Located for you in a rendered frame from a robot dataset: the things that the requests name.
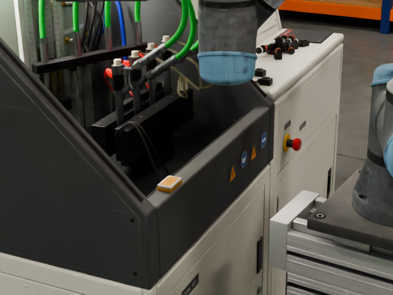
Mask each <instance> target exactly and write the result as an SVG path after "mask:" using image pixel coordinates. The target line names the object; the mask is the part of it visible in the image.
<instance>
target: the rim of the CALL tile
mask: <svg viewBox="0 0 393 295"><path fill-rule="evenodd" d="M168 177H169V176H167V177H166V178H165V179H167V178H168ZM171 177H175V176H171ZM177 178H179V179H178V180H177V181H176V182H175V183H173V184H172V185H171V186H164V185H160V184H161V183H162V182H163V181H164V180H165V179H164V180H163V181H161V182H160V183H159V184H158V185H157V187H160V188H166V189H170V190H171V189H172V188H173V187H174V186H175V185H177V184H178V183H179V182H180V181H181V180H182V178H181V177H177Z"/></svg>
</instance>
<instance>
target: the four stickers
mask: <svg viewBox="0 0 393 295"><path fill-rule="evenodd" d="M266 140H267V131H265V132H264V133H263V134H262V135H261V149H262V148H263V147H265V145H266ZM256 153H257V142H256V143H255V144H254V145H253V146H251V161H252V160H253V159H254V158H255V157H256ZM251 161H250V162H251ZM246 164H247V150H245V151H244V152H243V153H242V154H241V169H242V168H244V166H245V165H246ZM235 177H236V162H234V163H233V164H232V165H231V167H230V168H229V183H231V181H232V180H233V179H234V178H235Z"/></svg>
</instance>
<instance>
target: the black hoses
mask: <svg viewBox="0 0 393 295"><path fill-rule="evenodd" d="M89 5H90V6H91V8H92V9H93V11H92V17H91V23H90V26H89V32H88V36H87V41H86V44H85V43H84V39H85V33H86V28H87V20H88V7H89ZM104 6H105V1H102V4H101V8H100V11H99V12H98V11H97V9H96V7H97V2H94V4H93V3H92V2H85V14H84V24H83V29H82V36H81V51H82V48H84V52H83V53H88V52H92V49H93V46H94V43H95V39H96V36H97V33H98V36H97V39H96V43H95V47H94V50H93V52H94V51H97V48H98V45H99V41H100V38H101V34H102V29H103V23H102V19H101V18H102V14H103V11H104ZM95 14H96V15H97V17H98V20H97V23H96V27H95V32H94V35H93V38H92V42H91V45H90V48H89V49H88V46H89V41H90V38H91V34H92V29H93V25H94V20H95ZM98 29H99V32H98ZM69 69H70V70H71V71H75V70H76V69H77V67H74V68H69Z"/></svg>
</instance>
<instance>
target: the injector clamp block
mask: <svg viewBox="0 0 393 295"><path fill-rule="evenodd" d="M186 91H187V94H188V98H187V99H185V98H182V97H180V96H179V95H178V93H177V90H175V91H174V92H172V86H171V93H170V94H169V95H167V96H166V97H164V85H162V89H160V90H158V91H157V92H156V96H157V102H156V103H155V104H153V105H151V106H150V99H149V96H148V97H147V98H145V99H144V100H142V101H141V112H140V113H139V114H137V115H135V116H134V108H133V106H132V107H130V108H129V109H127V110H125V111H124V117H125V122H124V123H123V124H121V125H119V126H118V127H117V119H116V111H114V112H113V113H111V114H109V115H107V116H106V117H104V118H102V119H101V120H99V121H97V122H96V123H94V124H92V125H91V129H92V138H93V140H94V141H96V143H97V144H98V145H99V146H100V147H101V148H102V149H103V150H104V152H105V153H106V154H107V155H108V156H109V157H111V156H112V155H114V154H115V153H116V161H120V162H121V165H122V166H128V167H134V168H138V169H145V170H151V171H155V169H154V167H153V164H152V162H151V159H150V156H149V154H148V152H147V149H146V147H145V145H144V143H143V140H142V138H141V136H140V134H139V132H138V130H137V129H136V127H135V126H134V125H133V124H130V125H128V126H127V127H126V128H125V130H124V131H123V132H122V140H120V137H119V133H120V132H119V133H118V139H117V140H116V139H115V133H116V131H117V130H118V129H120V128H121V127H122V126H123V125H124V124H125V123H127V122H129V121H135V122H137V123H138V124H139V125H140V126H141V127H142V128H143V129H144V131H145V132H146V133H147V135H148V137H149V138H150V140H151V142H152V144H153V145H154V147H155V149H156V151H157V153H158V155H159V156H160V158H161V160H162V162H163V163H164V164H166V163H167V162H169V161H170V160H171V159H172V158H173V157H174V142H173V132H174V131H175V130H176V129H178V128H179V127H180V126H182V125H183V124H185V123H186V122H187V121H189V120H190V119H191V118H193V89H191V88H188V89H187V90H186ZM138 128H139V127H138ZM139 129H140V128H139ZM140 131H141V133H142V135H143V137H144V139H145V141H146V143H147V145H148V148H149V151H150V153H151V155H152V158H153V160H154V163H155V165H156V168H157V170H158V169H159V168H161V167H162V164H161V163H160V161H159V159H158V157H157V155H156V154H155V152H154V150H153V148H152V146H151V144H150V143H149V141H148V140H147V138H146V136H145V135H144V133H143V132H142V130H141V129H140Z"/></svg>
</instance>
